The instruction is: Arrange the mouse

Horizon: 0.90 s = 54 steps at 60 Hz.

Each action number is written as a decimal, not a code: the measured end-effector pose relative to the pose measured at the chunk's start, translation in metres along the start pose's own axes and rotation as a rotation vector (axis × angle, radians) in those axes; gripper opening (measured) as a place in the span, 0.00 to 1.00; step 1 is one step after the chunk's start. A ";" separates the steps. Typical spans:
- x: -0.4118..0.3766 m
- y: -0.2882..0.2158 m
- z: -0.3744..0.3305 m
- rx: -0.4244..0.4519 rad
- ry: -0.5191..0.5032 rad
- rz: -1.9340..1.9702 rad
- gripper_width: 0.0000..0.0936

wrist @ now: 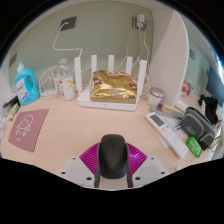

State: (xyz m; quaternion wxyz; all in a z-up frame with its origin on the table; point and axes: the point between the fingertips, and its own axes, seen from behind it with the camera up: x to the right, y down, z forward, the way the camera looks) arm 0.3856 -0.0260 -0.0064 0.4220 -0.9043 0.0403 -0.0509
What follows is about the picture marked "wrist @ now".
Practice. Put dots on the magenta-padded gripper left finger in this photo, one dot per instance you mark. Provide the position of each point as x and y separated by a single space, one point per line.
85 163

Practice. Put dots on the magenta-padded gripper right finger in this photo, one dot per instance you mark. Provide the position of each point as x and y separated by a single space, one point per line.
140 163

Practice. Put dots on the black computer mouse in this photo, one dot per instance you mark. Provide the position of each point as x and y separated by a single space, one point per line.
113 156

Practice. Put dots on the pink mouse pad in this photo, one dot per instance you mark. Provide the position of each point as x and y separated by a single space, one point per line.
28 130

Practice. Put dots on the white remote control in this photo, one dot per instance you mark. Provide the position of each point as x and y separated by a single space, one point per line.
168 135

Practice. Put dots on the green wipes packet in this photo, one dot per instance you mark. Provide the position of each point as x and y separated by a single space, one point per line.
194 146

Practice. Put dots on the small tan box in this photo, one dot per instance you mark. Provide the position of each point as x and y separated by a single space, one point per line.
167 108

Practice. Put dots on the white router with antennas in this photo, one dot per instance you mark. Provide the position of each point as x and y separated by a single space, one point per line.
106 106

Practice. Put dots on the grey pencil case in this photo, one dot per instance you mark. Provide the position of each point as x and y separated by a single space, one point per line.
196 128

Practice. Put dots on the small white jar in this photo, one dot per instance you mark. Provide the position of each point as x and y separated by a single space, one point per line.
155 97

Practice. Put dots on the white power strip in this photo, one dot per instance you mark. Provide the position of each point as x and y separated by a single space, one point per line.
50 94

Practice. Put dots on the gold foil bag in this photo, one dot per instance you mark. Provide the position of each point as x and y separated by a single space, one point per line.
113 86

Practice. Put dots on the yellow cardboard box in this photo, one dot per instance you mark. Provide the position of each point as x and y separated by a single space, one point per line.
13 111

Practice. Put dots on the black cloth bag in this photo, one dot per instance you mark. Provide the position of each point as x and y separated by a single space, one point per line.
209 108

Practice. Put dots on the red figurine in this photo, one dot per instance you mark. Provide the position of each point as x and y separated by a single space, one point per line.
187 88

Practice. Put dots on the blue detergent bottle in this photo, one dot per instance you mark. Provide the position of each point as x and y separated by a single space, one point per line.
26 86

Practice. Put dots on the stack of books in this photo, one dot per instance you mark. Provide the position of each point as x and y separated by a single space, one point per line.
10 101

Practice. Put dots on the black monitor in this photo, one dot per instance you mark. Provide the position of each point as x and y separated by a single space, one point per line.
216 85

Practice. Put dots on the white desk shelf unit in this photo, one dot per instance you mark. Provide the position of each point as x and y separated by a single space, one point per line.
170 56

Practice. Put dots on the small grey wall plate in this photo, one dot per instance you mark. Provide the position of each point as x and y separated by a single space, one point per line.
192 54

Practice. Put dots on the grey blank wall plate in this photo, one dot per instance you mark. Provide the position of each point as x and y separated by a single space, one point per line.
12 60

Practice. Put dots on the grey wall socket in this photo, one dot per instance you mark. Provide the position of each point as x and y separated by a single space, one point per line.
68 24

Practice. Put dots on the white wall charger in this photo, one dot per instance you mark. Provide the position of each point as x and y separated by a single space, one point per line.
140 20

